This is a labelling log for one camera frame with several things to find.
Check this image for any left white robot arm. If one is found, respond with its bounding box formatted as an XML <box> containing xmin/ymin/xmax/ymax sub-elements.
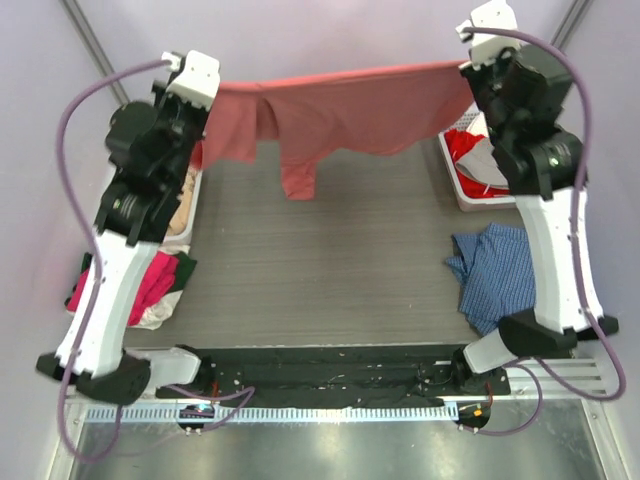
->
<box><xmin>36</xmin><ymin>82</ymin><xmax>217</xmax><ymax>406</ymax></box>

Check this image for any grey bucket hat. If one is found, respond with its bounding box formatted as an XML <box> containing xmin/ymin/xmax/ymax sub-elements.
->
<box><xmin>455</xmin><ymin>138</ymin><xmax>508</xmax><ymax>190</ymax></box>

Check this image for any purple cable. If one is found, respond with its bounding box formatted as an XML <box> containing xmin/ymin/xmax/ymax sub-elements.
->
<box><xmin>54</xmin><ymin>57</ymin><xmax>256</xmax><ymax>464</ymax></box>
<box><xmin>459</xmin><ymin>27</ymin><xmax>626</xmax><ymax>435</ymax></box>

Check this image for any aluminium frame rail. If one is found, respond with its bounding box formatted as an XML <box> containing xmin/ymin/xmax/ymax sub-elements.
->
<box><xmin>62</xmin><ymin>358</ymin><xmax>609</xmax><ymax>404</ymax></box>

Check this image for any corner aluminium post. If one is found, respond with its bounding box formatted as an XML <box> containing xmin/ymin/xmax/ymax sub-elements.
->
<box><xmin>551</xmin><ymin>0</ymin><xmax>594</xmax><ymax>51</ymax></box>
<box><xmin>59</xmin><ymin>0</ymin><xmax>115</xmax><ymax>77</ymax></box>

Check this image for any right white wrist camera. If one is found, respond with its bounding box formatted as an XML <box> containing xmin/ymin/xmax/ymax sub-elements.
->
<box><xmin>454</xmin><ymin>0</ymin><xmax>521</xmax><ymax>70</ymax></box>

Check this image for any right corner aluminium post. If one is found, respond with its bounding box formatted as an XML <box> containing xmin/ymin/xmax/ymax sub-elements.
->
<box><xmin>551</xmin><ymin>0</ymin><xmax>594</xmax><ymax>51</ymax></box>

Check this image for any left corner aluminium post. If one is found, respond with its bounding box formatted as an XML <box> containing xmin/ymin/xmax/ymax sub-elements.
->
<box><xmin>59</xmin><ymin>0</ymin><xmax>115</xmax><ymax>77</ymax></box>

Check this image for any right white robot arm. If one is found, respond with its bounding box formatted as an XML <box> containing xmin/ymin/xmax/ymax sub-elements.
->
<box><xmin>451</xmin><ymin>45</ymin><xmax>619</xmax><ymax>395</ymax></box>

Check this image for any blue checkered shirt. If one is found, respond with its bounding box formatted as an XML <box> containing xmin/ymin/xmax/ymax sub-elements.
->
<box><xmin>445</xmin><ymin>223</ymin><xmax>536</xmax><ymax>336</ymax></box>

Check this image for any right white plastic basket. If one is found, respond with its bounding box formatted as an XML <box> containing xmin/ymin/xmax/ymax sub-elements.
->
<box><xmin>438</xmin><ymin>107</ymin><xmax>515</xmax><ymax>212</ymax></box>

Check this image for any left white plastic basket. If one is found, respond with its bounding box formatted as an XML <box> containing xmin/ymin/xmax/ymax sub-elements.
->
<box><xmin>162</xmin><ymin>166</ymin><xmax>203</xmax><ymax>247</ymax></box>

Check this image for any white plastic basket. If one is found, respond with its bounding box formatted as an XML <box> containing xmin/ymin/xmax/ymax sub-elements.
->
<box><xmin>162</xmin><ymin>166</ymin><xmax>203</xmax><ymax>247</ymax></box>
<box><xmin>438</xmin><ymin>107</ymin><xmax>515</xmax><ymax>212</ymax></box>

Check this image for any salmon pink t shirt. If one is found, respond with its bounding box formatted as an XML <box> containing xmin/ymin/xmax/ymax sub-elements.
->
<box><xmin>191</xmin><ymin>61</ymin><xmax>472</xmax><ymax>201</ymax></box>

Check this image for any beige t shirt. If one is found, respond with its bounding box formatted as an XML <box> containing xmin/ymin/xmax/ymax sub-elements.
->
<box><xmin>166</xmin><ymin>168</ymin><xmax>197</xmax><ymax>237</ymax></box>

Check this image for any red garment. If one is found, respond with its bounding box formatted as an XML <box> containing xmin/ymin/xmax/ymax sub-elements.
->
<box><xmin>446</xmin><ymin>131</ymin><xmax>509</xmax><ymax>196</ymax></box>

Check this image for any magenta t shirt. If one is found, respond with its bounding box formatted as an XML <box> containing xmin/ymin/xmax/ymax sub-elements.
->
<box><xmin>64</xmin><ymin>253</ymin><xmax>179</xmax><ymax>327</ymax></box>

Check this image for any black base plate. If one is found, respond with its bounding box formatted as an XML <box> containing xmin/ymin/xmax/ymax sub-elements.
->
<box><xmin>184</xmin><ymin>344</ymin><xmax>511</xmax><ymax>409</ymax></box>

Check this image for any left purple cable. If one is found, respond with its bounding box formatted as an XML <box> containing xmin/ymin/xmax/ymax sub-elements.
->
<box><xmin>54</xmin><ymin>57</ymin><xmax>256</xmax><ymax>464</ymax></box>

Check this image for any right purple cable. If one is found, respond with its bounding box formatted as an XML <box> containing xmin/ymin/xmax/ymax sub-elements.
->
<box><xmin>459</xmin><ymin>27</ymin><xmax>626</xmax><ymax>435</ymax></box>

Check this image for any cream white garment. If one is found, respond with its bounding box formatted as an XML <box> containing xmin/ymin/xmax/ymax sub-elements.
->
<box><xmin>134</xmin><ymin>290</ymin><xmax>183</xmax><ymax>330</ymax></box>

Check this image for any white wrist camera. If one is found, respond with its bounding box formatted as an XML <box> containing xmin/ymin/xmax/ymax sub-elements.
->
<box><xmin>454</xmin><ymin>0</ymin><xmax>521</xmax><ymax>70</ymax></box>
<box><xmin>161</xmin><ymin>50</ymin><xmax>221</xmax><ymax>112</ymax></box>

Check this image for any white slotted cable duct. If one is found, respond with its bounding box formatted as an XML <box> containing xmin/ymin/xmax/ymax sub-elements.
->
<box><xmin>84</xmin><ymin>405</ymin><xmax>460</xmax><ymax>424</ymax></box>

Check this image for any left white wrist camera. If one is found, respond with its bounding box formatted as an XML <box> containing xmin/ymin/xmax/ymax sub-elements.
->
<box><xmin>161</xmin><ymin>50</ymin><xmax>221</xmax><ymax>112</ymax></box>

